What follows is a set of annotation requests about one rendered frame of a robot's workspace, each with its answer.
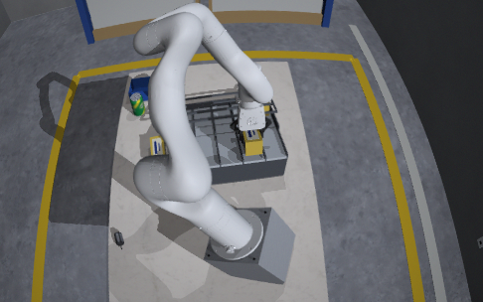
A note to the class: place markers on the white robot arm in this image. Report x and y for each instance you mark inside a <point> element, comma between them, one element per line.
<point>186,178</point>

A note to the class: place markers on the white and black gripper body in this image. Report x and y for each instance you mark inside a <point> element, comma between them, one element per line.
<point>250,118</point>

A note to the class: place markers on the blue open bin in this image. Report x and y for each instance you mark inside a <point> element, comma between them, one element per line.
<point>139,84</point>

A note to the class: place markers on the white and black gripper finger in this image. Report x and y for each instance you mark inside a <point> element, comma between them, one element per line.
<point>267,123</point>
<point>233,127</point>

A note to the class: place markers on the green drink can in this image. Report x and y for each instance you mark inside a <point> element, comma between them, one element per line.
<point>137,104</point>

